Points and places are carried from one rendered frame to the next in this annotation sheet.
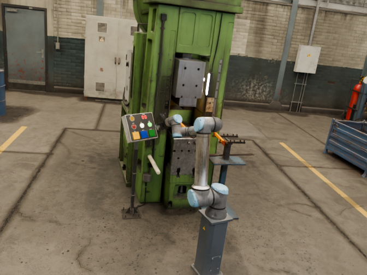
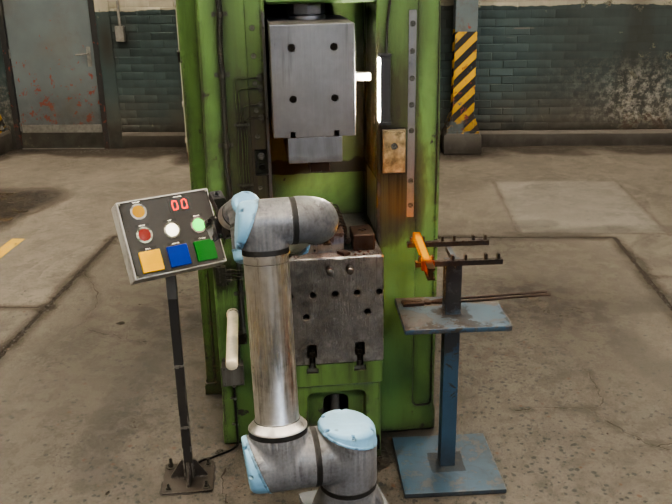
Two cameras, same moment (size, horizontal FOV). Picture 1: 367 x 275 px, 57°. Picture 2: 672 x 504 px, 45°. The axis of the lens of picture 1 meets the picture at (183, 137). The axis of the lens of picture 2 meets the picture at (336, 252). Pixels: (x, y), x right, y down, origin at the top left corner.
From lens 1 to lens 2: 1.15 m
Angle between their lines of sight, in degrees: 13
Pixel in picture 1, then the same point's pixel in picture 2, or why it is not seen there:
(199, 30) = not seen: outside the picture
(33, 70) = (73, 100)
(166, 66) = (244, 49)
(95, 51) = not seen: hidden behind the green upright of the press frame
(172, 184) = (301, 391)
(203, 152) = (264, 316)
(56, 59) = (121, 66)
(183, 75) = (289, 70)
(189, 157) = (339, 312)
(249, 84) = (624, 80)
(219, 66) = (411, 32)
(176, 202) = not seen: hidden behind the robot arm
